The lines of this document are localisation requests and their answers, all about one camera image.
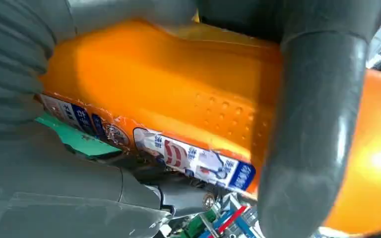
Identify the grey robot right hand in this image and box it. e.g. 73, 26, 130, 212
0, 0, 381, 238

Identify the red pole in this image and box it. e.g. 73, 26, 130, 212
215, 205, 248, 235

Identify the green crate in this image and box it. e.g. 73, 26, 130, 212
177, 210, 217, 238

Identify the green mat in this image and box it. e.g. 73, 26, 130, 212
35, 113, 123, 158

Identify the blue metal frame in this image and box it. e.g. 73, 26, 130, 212
198, 200, 260, 238

